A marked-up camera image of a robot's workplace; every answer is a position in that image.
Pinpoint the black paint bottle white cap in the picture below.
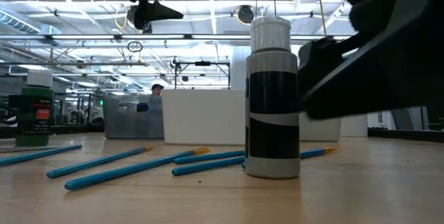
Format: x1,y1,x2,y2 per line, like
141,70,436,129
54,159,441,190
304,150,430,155
244,15,301,180

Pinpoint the green paint bottle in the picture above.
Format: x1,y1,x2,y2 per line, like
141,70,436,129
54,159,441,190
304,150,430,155
15,70,56,148

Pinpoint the long ceiling light strip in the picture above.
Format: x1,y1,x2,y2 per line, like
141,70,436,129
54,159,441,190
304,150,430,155
0,33,355,42

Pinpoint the white plant pot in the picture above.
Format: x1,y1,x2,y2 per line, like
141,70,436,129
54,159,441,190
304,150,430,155
341,114,368,138

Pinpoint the grey chair back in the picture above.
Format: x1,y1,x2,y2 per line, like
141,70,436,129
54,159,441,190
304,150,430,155
391,108,422,130

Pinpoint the light grey plastic bin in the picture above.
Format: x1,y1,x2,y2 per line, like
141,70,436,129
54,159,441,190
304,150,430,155
298,111,342,143

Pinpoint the white plastic bin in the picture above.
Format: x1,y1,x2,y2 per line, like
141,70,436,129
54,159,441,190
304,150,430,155
162,89,246,146

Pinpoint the dark translucent plastic bin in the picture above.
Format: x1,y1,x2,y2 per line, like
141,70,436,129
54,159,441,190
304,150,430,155
102,94,164,139

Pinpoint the black monitor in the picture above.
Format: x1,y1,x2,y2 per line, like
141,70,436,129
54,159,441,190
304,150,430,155
8,94,22,111

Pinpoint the black ceiling cable reel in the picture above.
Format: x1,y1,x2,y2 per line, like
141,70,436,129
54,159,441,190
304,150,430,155
126,4,153,35
236,4,256,26

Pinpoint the hanging black wire loop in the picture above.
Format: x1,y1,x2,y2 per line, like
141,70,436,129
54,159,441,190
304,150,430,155
126,40,144,53

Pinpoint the black metal frame stand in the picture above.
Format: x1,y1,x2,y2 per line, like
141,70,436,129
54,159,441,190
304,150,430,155
174,60,232,90

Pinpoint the yellow hanging cable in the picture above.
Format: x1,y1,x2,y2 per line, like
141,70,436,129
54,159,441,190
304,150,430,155
314,0,329,40

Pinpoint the black aluminium rig frame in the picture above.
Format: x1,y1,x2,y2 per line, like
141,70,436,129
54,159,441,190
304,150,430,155
0,125,444,144

